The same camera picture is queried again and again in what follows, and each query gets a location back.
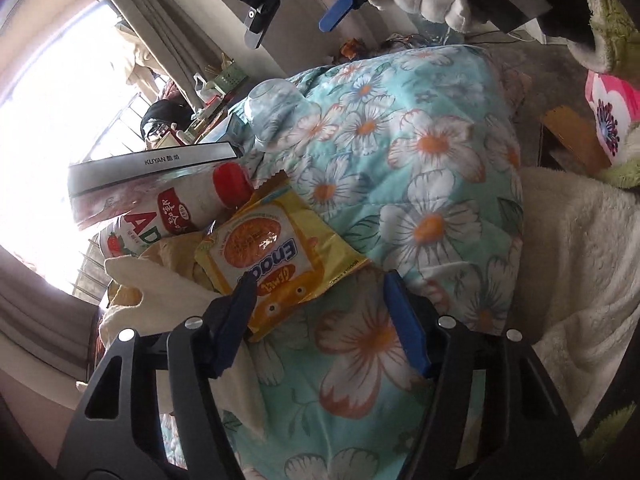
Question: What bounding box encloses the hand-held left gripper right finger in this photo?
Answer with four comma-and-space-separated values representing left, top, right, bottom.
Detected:
382, 269, 586, 480

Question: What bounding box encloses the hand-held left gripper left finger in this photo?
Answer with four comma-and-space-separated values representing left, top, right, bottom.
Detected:
57, 270, 261, 480

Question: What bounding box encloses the yellow snack packet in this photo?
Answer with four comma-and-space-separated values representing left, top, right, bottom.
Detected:
194, 170, 373, 343

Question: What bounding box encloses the white strawberry drink bottle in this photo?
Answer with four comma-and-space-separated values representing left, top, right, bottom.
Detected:
97, 162, 256, 261

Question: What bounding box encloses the silver cable box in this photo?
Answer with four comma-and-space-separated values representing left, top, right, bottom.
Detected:
67, 141, 246, 231

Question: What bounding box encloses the person's right forearm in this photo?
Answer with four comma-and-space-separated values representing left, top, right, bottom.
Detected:
540, 0, 640, 76

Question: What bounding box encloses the cream cloth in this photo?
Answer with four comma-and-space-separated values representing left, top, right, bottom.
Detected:
97, 232, 271, 431

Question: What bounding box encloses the green plastic basket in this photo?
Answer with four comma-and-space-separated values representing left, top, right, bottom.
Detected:
212, 62, 251, 96

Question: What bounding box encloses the clear plastic bottle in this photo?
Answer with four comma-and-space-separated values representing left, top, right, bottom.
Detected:
245, 79, 321, 151

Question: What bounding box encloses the beige curtain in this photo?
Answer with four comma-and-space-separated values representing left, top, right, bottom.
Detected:
0, 245, 101, 376
82, 0, 286, 91

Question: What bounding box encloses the pink green plush garment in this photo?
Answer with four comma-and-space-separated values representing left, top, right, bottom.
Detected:
585, 70, 640, 191

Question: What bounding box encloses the brown cardboard piece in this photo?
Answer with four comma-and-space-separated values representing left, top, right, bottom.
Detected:
542, 105, 612, 171

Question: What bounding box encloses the floral turquoise blanket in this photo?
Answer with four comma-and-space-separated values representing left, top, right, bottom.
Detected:
165, 42, 526, 480

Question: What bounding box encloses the white fleece blanket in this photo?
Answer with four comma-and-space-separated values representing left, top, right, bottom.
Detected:
520, 167, 640, 436

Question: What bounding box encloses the black rounded object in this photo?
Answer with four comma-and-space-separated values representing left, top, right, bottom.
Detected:
140, 100, 193, 143

